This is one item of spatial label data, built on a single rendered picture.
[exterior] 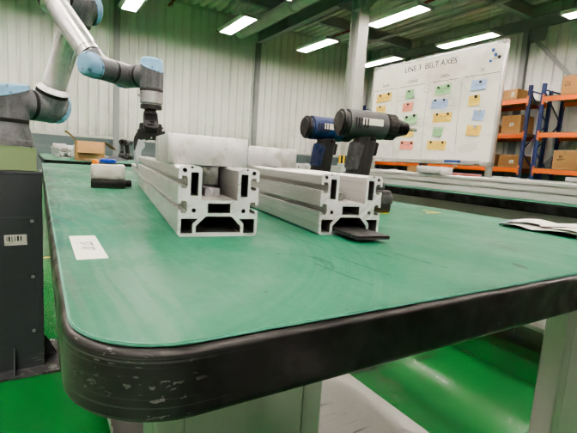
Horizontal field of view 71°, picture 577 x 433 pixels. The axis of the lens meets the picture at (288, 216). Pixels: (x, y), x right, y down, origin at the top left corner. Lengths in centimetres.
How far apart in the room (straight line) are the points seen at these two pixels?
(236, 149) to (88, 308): 36
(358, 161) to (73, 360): 74
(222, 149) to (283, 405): 34
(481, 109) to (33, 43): 1080
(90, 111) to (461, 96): 1012
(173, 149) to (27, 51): 1195
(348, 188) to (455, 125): 336
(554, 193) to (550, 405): 138
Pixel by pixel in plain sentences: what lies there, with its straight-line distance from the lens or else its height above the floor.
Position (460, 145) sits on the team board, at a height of 112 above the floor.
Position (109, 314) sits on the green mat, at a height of 78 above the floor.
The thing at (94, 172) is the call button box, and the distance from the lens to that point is 113.
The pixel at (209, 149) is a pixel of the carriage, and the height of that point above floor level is 89.
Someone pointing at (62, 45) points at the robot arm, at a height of 125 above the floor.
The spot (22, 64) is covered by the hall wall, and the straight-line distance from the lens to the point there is 1243.
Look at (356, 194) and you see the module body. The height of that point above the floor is 84.
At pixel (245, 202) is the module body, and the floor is 82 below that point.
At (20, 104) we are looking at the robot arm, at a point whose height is 102.
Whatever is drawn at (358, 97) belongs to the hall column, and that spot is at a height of 238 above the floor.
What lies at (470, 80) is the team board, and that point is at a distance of 397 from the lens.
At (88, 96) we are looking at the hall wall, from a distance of 1241.
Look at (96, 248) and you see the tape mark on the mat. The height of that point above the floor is 78.
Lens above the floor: 88
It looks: 8 degrees down
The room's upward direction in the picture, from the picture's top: 4 degrees clockwise
